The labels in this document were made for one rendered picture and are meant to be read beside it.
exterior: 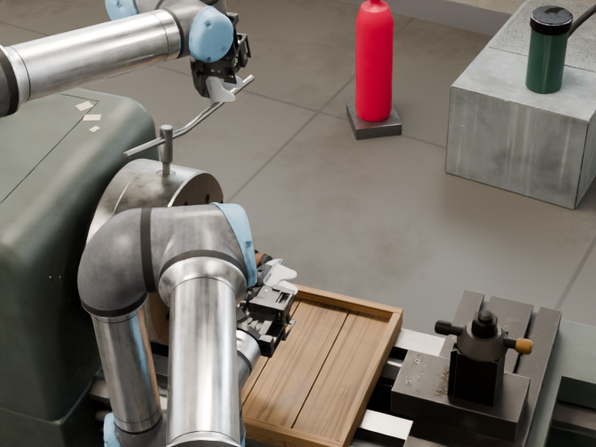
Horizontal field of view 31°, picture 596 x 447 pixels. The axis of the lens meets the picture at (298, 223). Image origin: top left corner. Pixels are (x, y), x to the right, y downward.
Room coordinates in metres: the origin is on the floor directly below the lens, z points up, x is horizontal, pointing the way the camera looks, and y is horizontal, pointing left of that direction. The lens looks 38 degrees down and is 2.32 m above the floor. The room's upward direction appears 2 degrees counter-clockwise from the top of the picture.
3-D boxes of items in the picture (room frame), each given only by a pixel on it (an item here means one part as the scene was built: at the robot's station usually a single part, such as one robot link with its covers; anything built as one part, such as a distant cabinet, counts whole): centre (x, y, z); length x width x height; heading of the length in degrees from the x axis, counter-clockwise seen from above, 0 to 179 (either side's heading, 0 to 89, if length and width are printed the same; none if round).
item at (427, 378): (1.21, -0.25, 1.00); 0.20 x 0.10 x 0.05; 68
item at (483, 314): (1.20, -0.28, 1.17); 0.04 x 0.04 x 0.04
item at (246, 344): (1.24, 0.11, 1.08); 0.08 x 0.05 x 0.08; 68
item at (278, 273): (1.41, 0.03, 1.10); 0.09 x 0.06 x 0.03; 158
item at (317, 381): (1.40, 0.01, 0.89); 0.36 x 0.30 x 0.04; 158
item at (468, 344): (1.20, -0.28, 1.14); 0.08 x 0.08 x 0.03
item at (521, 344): (1.18, -0.33, 1.14); 0.04 x 0.02 x 0.02; 68
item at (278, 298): (1.31, 0.07, 1.08); 0.12 x 0.09 x 0.08; 158
